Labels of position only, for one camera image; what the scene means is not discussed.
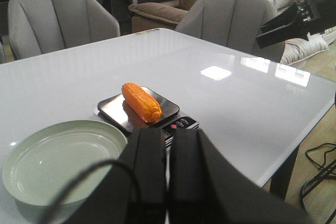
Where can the grey upholstered chair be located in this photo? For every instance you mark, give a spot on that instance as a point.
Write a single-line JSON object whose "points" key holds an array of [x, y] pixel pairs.
{"points": [[2, 54], [38, 27], [232, 23]]}

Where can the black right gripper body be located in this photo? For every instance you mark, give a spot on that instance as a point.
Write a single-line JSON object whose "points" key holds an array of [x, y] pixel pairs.
{"points": [[306, 17]]}

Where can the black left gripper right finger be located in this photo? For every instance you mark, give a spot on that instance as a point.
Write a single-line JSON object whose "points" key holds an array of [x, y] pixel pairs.
{"points": [[205, 187]]}

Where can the orange corn cob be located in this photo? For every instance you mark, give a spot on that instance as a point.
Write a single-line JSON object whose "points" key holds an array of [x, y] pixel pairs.
{"points": [[144, 105]]}

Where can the left grey upholstered chair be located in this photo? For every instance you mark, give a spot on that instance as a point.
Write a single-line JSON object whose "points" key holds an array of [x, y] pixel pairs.
{"points": [[2, 54]]}

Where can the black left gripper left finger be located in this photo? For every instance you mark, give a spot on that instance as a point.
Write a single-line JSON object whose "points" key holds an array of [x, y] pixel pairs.
{"points": [[135, 197]]}

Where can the right grey upholstered chair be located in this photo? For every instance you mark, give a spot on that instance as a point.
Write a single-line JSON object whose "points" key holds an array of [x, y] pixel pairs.
{"points": [[38, 27]]}

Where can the black silver kitchen scale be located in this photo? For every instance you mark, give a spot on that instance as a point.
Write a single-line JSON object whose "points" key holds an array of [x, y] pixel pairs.
{"points": [[120, 114]]}

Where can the pale green round plate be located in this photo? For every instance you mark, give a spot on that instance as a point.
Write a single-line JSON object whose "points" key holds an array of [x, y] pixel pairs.
{"points": [[40, 166]]}

